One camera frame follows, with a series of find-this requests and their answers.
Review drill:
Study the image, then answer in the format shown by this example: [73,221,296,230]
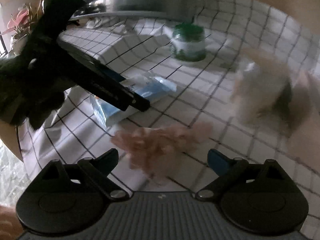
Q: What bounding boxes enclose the pink fluffy soft toy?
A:
[111,122,213,180]

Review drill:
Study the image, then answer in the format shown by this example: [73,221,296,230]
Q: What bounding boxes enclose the beige plush toy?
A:
[230,48,311,136]

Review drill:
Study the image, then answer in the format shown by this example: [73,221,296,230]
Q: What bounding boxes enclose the pink leafed potted plant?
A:
[1,0,44,55]

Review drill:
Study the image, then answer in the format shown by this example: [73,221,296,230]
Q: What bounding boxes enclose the green lidded jar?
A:
[170,23,206,62]

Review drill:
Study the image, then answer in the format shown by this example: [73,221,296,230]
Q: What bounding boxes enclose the white grid tablecloth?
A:
[18,0,319,239]

